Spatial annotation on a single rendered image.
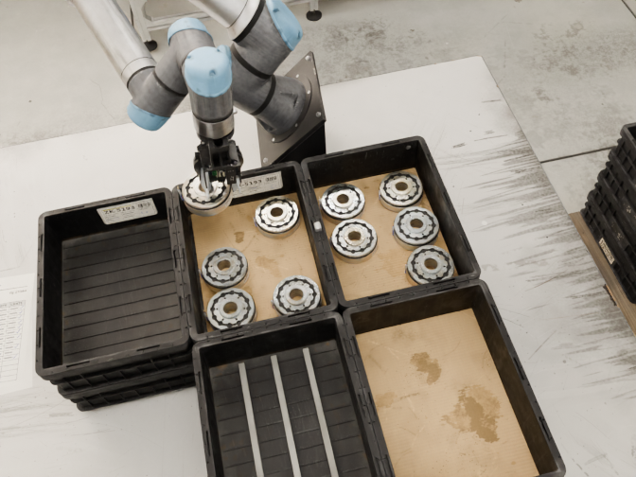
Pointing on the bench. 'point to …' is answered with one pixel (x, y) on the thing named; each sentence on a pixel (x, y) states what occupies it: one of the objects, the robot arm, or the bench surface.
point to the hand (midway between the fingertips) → (220, 186)
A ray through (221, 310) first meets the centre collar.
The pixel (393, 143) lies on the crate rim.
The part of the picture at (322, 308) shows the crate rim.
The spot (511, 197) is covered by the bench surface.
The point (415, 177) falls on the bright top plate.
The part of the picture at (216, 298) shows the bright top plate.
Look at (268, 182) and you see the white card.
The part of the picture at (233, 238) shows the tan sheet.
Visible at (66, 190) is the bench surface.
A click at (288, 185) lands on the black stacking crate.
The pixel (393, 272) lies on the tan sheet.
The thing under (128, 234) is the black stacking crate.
